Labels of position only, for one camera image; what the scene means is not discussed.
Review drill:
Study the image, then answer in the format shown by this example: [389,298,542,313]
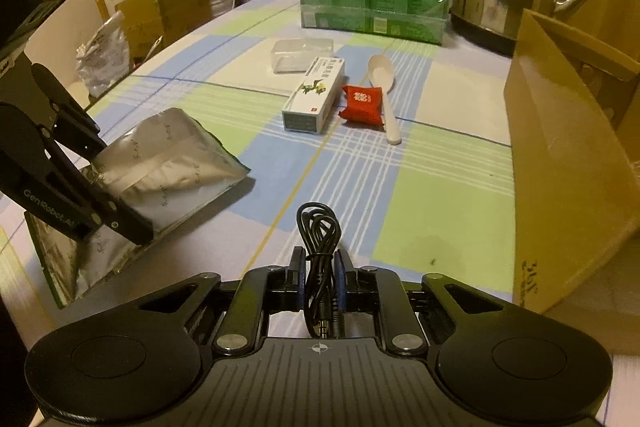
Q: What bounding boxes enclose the white plastic spoon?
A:
[367,54,403,145]

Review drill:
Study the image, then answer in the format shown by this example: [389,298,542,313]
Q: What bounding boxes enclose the large cardboard box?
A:
[502,9,640,353]

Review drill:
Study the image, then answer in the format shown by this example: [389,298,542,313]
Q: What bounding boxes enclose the red packet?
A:
[337,84,385,126]

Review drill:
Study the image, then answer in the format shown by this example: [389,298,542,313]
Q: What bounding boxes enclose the black cable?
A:
[296,202,347,339]

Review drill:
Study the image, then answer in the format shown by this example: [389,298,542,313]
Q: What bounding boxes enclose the white box with plant print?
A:
[281,56,347,134]

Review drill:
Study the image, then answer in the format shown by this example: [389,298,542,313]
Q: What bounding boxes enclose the silver foil bag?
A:
[24,108,253,310]

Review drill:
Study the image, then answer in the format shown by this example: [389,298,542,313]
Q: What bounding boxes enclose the green tissue pack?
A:
[297,0,449,46]

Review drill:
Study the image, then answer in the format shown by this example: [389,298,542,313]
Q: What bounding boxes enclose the crinkled plastic bag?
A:
[75,11,132,98]

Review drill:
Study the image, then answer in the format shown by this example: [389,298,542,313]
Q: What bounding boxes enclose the clear plastic box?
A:
[270,38,336,74]

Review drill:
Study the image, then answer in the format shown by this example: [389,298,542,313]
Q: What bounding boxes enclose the open brown carton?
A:
[117,0,211,58]

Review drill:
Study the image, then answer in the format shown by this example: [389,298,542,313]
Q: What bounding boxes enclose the white bucket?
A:
[207,0,236,20]

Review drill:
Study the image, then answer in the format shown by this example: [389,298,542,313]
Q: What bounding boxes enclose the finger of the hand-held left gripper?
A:
[42,132,155,247]
[31,63,106,158]

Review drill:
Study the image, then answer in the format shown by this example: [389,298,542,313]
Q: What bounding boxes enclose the checked tablecloth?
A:
[0,0,640,408]

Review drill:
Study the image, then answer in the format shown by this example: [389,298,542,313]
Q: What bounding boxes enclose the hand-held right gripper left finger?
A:
[137,248,307,359]

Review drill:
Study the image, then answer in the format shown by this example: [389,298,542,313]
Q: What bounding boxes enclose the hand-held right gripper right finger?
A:
[336,248,503,359]

